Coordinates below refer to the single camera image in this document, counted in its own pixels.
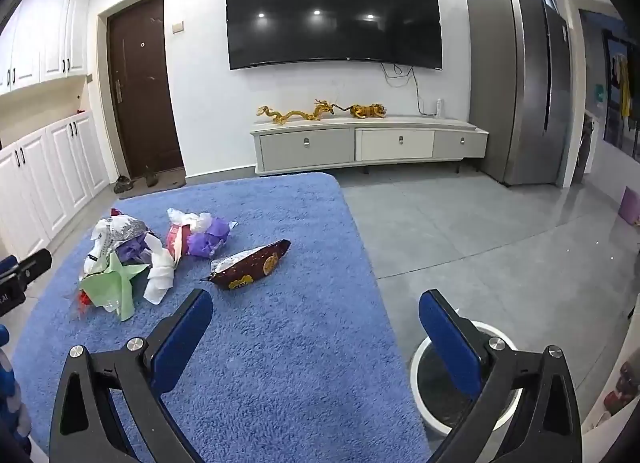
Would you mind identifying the white television stand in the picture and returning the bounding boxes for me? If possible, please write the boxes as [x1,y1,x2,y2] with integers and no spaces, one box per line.
[250,115,489,178]

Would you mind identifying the yellow hanging cloth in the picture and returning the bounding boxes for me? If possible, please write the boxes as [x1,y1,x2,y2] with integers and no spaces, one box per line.
[619,55,633,118]

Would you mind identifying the white tissue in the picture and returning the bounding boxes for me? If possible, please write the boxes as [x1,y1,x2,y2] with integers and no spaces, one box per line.
[143,235,177,305]

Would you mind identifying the purple box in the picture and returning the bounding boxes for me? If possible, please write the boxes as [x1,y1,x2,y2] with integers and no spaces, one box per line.
[619,187,640,224]

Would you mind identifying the blue fluffy rug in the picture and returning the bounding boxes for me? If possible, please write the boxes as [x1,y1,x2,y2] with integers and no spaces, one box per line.
[12,173,433,463]

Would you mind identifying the white round trash bin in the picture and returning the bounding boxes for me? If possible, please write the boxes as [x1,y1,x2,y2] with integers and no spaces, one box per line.
[410,320,523,436]

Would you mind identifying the grey refrigerator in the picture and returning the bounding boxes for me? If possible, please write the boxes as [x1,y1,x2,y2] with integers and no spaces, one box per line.
[466,0,573,188]

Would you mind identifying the silver foil wrapper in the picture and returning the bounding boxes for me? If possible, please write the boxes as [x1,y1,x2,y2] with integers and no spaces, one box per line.
[107,215,151,244]

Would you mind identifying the pink paper carton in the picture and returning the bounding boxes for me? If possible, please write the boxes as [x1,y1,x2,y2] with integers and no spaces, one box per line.
[166,223,193,261]

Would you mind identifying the black wall television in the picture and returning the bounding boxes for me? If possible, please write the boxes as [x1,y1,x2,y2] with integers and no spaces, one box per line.
[226,0,443,71]

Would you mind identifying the white wall cabinets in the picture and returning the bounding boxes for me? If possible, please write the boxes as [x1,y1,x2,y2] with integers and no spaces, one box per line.
[0,0,91,94]

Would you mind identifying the white base cabinets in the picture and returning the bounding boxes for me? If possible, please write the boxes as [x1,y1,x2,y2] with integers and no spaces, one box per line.
[0,110,111,259]

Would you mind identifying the person's left hand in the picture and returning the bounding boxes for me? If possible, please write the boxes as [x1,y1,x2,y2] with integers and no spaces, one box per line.
[0,324,33,446]

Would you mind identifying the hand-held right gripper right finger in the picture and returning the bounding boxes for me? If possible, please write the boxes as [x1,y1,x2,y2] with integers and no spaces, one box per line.
[418,289,583,463]

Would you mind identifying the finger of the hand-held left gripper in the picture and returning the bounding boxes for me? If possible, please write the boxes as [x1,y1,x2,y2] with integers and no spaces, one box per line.
[9,249,53,286]

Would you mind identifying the purple plastic wrapper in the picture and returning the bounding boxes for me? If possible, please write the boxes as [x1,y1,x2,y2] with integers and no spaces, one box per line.
[186,215,236,259]

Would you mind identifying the golden tiger figurine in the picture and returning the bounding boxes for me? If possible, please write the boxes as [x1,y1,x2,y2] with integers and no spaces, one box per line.
[349,103,388,120]

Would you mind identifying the golden dragon figurine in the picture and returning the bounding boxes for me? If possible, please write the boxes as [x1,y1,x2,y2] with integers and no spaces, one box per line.
[257,99,351,124]

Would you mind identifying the brown snack packet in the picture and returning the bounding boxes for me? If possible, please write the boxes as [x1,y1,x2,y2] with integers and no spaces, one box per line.
[201,239,292,292]

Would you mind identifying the white crumpled plastic bag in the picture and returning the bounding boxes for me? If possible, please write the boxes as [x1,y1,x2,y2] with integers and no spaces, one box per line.
[166,208,213,234]

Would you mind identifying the green paper sheet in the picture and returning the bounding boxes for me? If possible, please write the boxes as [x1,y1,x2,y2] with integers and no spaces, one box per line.
[79,253,151,322]

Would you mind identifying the purple plastic bag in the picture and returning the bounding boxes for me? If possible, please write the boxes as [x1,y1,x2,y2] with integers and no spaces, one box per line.
[120,238,151,264]

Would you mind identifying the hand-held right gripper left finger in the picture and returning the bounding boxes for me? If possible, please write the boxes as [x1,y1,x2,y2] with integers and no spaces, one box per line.
[49,288,214,463]

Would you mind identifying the brown entrance door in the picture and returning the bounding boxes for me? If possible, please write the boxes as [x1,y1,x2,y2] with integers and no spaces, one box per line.
[97,0,187,184]

